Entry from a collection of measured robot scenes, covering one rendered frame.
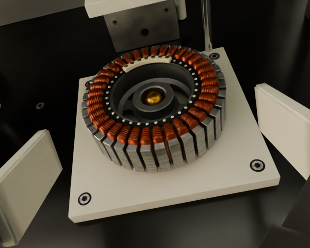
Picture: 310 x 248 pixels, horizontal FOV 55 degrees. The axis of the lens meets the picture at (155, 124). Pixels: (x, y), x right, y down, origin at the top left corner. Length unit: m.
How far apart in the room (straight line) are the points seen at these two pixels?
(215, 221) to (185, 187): 0.03
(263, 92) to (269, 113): 0.01
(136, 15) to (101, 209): 0.20
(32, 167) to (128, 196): 0.08
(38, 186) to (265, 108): 0.13
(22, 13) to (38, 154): 0.34
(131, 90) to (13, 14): 0.28
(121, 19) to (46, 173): 0.20
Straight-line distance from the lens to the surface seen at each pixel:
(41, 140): 0.19
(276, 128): 0.17
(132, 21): 0.33
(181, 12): 0.35
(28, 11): 0.49
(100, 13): 0.22
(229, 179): 0.22
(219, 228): 0.21
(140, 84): 0.26
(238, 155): 0.23
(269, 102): 0.17
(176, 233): 0.22
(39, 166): 0.18
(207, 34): 0.30
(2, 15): 0.50
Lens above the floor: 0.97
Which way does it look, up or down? 49 degrees down
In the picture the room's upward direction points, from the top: 16 degrees counter-clockwise
